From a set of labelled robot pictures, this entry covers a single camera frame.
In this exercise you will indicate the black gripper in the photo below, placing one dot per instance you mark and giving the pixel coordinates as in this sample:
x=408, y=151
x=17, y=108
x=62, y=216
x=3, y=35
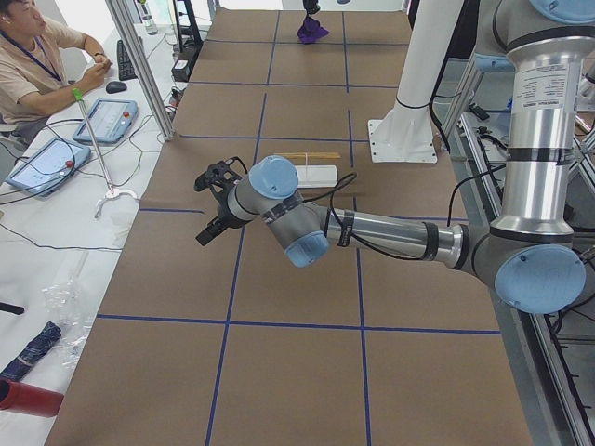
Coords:
x=222, y=215

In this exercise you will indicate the purple towel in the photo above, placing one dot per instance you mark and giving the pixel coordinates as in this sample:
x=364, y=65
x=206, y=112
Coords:
x=310, y=31

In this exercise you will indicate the right wooden rack rod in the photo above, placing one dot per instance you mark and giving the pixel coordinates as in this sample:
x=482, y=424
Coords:
x=312, y=154

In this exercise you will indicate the wooden rack rod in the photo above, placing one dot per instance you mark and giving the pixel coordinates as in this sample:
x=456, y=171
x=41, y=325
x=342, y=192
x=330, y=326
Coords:
x=306, y=159
x=312, y=154

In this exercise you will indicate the left wooden rack rod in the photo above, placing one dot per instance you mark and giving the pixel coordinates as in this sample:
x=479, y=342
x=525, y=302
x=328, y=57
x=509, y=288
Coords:
x=306, y=159

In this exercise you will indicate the white towel rack base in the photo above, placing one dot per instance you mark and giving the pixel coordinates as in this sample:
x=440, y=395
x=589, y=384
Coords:
x=316, y=176

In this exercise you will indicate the far blue teach pendant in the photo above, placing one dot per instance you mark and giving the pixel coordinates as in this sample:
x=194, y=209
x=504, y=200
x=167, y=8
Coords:
x=111, y=118

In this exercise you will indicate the blue teach pendant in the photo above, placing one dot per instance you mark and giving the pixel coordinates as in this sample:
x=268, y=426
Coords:
x=49, y=168
x=111, y=118

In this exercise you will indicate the black computer mouse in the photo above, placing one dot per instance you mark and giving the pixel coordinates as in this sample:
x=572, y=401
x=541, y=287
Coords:
x=114, y=87

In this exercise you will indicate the black keyboard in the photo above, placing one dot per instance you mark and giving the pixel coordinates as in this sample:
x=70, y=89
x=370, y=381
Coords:
x=125, y=67

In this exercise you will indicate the clear plastic wrap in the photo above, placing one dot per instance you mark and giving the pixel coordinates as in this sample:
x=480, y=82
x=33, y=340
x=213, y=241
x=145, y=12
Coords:
x=66, y=306

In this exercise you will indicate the near blue teach pendant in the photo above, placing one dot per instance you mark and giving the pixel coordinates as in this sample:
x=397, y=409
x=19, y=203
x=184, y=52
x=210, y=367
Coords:
x=49, y=168

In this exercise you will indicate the metal reacher grabber tool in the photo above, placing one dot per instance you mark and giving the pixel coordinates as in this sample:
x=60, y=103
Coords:
x=85, y=134

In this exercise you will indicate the seated person in beige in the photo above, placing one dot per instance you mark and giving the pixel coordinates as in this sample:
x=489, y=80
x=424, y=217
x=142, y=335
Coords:
x=33, y=79

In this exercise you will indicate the red cylinder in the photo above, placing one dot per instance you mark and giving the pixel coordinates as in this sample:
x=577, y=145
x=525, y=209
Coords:
x=19, y=397

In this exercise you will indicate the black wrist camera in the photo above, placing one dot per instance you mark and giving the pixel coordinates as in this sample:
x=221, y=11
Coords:
x=219, y=178

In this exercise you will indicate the aluminium frame post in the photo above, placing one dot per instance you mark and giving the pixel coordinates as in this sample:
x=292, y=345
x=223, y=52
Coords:
x=123, y=22

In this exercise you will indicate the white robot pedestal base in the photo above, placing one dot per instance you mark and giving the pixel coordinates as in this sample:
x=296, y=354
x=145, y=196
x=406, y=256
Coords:
x=405, y=135

